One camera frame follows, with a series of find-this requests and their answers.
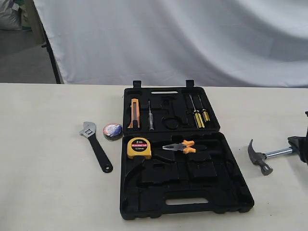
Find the orange handled pliers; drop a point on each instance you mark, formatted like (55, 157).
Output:
(185, 147)

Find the black handled adjustable wrench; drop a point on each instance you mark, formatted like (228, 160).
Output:
(89, 132)

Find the black plastic tool case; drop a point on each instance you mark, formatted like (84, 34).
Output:
(173, 182)

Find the electrical tape roll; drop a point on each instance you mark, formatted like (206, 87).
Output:
(112, 131)

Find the orange utility knife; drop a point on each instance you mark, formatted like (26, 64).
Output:
(135, 114)

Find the white woven sack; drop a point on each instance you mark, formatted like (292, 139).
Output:
(9, 15)

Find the black backdrop stand pole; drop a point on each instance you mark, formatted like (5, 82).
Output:
(46, 44)

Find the beige corrugated partition panel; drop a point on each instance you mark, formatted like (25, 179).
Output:
(35, 22)

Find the short yellow black screwdriver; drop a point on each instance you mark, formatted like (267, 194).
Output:
(204, 111)

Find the green printed bag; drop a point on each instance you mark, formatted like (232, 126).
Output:
(25, 23)

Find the long yellow black screwdriver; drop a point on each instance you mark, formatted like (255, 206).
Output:
(197, 115)

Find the clear voltage tester screwdriver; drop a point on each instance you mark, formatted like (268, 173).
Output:
(150, 115)

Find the white backdrop cloth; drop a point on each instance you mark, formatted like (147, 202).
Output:
(165, 42)

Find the yellow measuring tape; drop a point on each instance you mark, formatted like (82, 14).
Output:
(139, 146)

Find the steel claw hammer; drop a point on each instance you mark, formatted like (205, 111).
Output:
(258, 158)

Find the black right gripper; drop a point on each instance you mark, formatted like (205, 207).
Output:
(299, 145)

